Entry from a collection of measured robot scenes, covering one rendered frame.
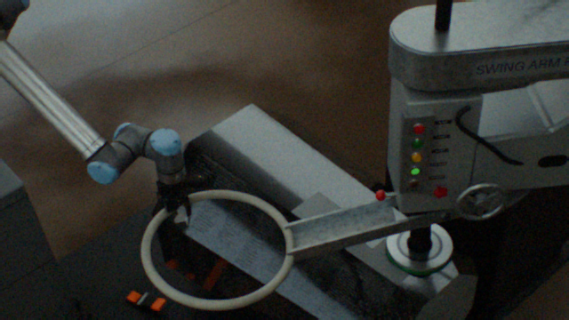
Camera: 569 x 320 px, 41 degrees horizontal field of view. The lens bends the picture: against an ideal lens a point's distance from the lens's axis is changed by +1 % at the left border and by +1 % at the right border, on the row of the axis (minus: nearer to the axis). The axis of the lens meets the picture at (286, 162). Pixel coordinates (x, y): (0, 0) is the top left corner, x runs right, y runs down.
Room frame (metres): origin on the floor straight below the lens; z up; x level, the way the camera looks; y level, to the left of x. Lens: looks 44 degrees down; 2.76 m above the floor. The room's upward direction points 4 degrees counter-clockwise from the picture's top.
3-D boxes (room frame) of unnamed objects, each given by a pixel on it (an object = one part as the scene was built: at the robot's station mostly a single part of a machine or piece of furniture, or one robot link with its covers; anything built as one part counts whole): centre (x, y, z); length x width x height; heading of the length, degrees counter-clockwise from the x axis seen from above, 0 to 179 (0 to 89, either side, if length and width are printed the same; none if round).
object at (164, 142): (1.75, 0.37, 1.17); 0.10 x 0.09 x 0.12; 61
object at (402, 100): (1.59, -0.50, 1.30); 0.36 x 0.22 x 0.45; 92
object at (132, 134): (1.80, 0.47, 1.18); 0.12 x 0.12 x 0.09; 61
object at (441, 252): (1.58, -0.42, 0.82); 0.21 x 0.21 x 0.01
